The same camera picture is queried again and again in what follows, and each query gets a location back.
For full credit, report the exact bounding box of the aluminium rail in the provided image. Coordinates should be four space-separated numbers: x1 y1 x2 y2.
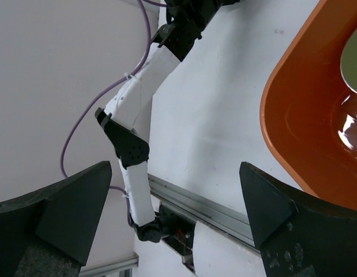
81 175 265 276

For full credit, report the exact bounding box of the orange plastic bin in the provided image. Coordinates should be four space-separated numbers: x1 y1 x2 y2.
260 1 357 210

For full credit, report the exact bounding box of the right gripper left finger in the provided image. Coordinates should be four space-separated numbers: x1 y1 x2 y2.
0 161 112 276

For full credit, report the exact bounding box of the green plate back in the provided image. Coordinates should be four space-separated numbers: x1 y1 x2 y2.
340 28 357 94

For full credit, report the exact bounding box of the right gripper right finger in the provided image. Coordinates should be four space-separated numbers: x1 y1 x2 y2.
239 162 357 276

